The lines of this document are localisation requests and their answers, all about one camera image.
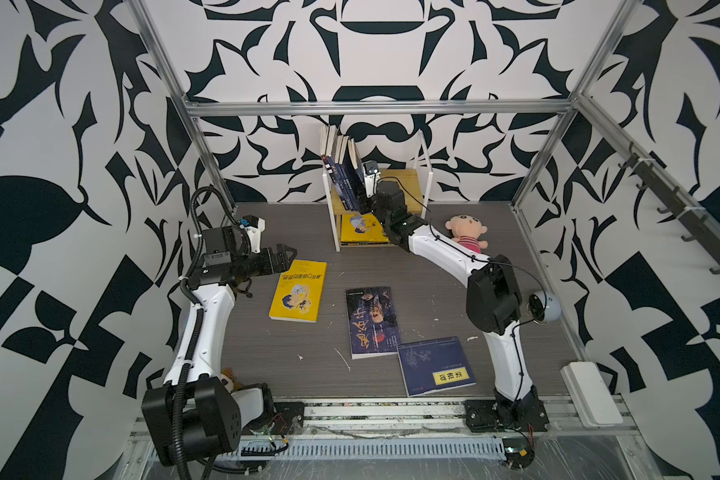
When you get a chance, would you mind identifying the white box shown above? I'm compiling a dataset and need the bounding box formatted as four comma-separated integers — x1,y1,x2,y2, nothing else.
560,361,623,429

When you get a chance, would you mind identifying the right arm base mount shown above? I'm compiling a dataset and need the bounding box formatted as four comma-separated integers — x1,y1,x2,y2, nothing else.
463,397,549,433

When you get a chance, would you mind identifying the aluminium frame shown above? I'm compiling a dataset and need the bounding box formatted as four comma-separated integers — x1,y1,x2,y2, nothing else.
122,0,720,265

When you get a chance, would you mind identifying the white round speaker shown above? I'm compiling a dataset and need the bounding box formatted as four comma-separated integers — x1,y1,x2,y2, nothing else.
528,290,563,324

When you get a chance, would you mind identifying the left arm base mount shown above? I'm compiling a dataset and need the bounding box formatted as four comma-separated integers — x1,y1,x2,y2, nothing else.
242,401,306,436

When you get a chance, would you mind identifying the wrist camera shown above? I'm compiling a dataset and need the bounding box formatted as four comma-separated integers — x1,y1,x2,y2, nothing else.
362,160,381,198
240,215,266,254

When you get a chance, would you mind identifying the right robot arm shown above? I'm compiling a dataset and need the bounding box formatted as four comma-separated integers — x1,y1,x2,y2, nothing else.
368,181,547,429

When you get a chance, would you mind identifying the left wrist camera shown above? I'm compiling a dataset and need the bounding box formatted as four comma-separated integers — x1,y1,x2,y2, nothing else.
240,215,266,254

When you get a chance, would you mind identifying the yellow cartoon book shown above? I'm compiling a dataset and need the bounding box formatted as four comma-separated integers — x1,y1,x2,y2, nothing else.
340,214,389,246
269,260,327,324

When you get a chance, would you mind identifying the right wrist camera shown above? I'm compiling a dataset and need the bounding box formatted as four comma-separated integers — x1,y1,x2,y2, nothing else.
362,160,381,198

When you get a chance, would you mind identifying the wooden white-framed bookshelf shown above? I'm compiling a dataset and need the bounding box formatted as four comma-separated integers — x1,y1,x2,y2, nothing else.
318,126,434,251

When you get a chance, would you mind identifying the white slotted cable duct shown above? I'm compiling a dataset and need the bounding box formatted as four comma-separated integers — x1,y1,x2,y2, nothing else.
218,437,506,461

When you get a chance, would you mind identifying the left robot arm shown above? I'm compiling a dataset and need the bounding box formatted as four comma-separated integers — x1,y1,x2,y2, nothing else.
141,186,297,479

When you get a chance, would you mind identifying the grey hook rail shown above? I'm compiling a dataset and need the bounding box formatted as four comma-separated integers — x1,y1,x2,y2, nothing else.
617,142,720,275

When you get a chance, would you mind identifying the purple book orange calligraphy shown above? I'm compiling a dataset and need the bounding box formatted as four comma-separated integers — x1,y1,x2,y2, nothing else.
324,125,344,198

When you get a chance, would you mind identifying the navy book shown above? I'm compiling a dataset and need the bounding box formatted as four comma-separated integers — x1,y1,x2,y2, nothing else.
339,135,364,212
337,134,356,211
398,336,476,397
348,139,369,213

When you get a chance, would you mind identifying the pink plush doll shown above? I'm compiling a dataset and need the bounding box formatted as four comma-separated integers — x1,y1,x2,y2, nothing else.
445,214,489,253

